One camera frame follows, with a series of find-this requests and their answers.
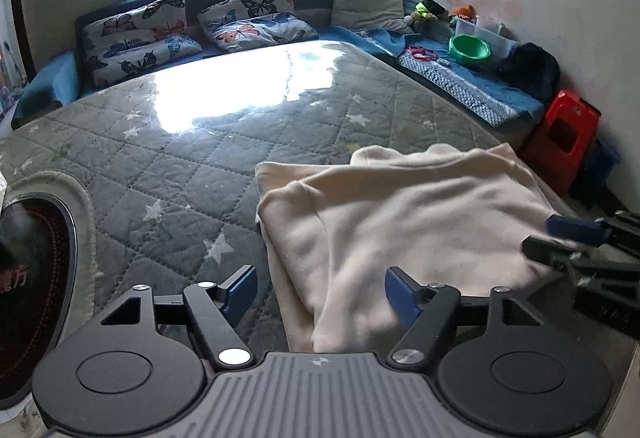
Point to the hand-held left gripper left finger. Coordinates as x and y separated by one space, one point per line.
242 289

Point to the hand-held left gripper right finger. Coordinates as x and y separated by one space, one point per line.
400 292

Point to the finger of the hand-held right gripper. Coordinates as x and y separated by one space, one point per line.
572 229
547 249

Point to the cream sweatshirt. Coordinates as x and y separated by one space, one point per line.
400 218

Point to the blue plastic stool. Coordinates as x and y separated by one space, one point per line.
600 168

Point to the red plastic stool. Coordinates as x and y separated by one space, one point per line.
565 133

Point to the grey quilted star table cover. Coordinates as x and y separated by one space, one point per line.
200 158

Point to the black bag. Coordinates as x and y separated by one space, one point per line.
532 71

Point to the blue checked sofa blanket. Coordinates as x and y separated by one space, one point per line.
475 88

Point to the green plastic bowl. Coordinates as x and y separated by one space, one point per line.
469 49

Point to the clear plastic storage box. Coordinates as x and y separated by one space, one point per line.
495 36

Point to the orange toy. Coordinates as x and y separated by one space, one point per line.
464 11

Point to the yellow and black plush toy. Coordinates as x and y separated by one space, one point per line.
431 13

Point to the butterfly print pillow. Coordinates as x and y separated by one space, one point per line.
140 43
255 21

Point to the grey cushion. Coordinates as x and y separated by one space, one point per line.
367 7

